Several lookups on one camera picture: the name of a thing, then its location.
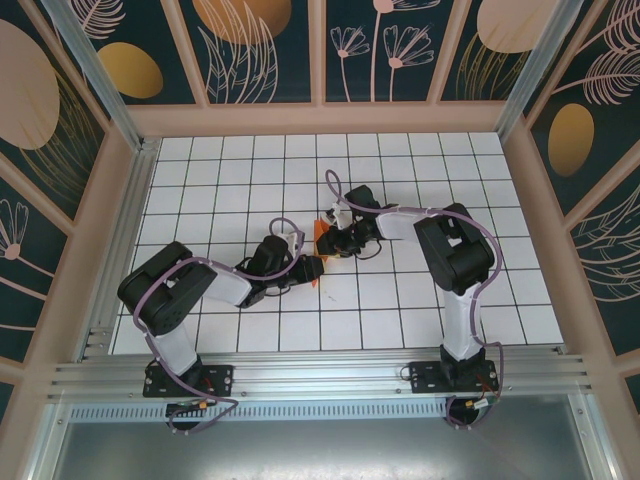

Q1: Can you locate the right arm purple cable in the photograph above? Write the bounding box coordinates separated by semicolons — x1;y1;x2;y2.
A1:
324;169;504;431

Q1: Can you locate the long aluminium mounting rail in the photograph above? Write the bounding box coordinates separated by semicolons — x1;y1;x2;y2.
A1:
47;353;594;401

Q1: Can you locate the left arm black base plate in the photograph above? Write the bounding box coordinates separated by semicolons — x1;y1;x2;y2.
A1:
143;363;235;399

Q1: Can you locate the grey metal sheet shelf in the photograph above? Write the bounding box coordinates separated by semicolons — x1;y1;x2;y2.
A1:
29;394;614;480

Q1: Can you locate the slotted grey cable duct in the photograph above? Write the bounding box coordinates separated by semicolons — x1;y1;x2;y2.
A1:
69;403;451;421

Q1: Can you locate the aluminium side rail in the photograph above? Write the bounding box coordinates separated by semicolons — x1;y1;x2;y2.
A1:
77;139;161;361

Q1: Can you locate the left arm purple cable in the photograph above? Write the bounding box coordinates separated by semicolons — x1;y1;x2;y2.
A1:
133;217;306;436

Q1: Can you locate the orange paper sheet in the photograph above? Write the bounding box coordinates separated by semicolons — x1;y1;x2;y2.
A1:
312;218;332;290

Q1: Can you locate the aluminium corner post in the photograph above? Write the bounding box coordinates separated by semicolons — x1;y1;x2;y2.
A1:
493;0;586;139
39;0;151;154

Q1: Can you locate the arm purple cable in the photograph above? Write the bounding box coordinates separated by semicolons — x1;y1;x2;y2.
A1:
324;169;504;431
133;217;306;436

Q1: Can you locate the aluminium frame leg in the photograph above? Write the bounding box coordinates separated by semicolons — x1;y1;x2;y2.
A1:
569;394;616;480
27;402;74;480

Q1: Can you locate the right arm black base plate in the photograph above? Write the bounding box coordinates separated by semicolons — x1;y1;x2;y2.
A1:
408;359;500;395

